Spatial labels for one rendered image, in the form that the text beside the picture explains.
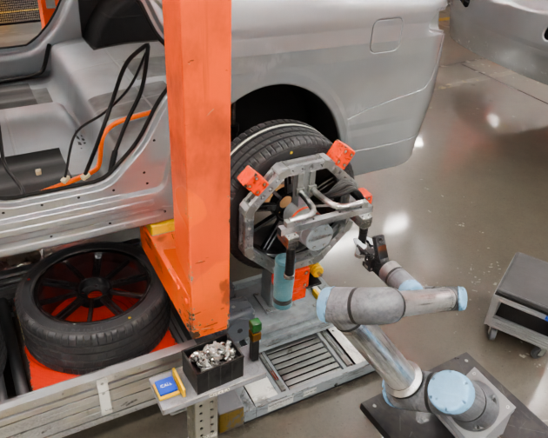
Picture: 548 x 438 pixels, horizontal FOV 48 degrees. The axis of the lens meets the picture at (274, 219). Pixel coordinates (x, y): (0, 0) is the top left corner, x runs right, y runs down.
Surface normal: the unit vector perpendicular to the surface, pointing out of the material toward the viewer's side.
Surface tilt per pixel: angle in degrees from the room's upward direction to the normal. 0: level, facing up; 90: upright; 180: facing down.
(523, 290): 0
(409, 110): 90
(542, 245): 0
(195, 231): 90
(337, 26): 90
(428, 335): 0
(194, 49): 90
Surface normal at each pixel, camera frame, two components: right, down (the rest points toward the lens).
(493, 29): -0.89, 0.19
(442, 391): -0.51, -0.43
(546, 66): -0.71, 0.58
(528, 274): 0.05, -0.82
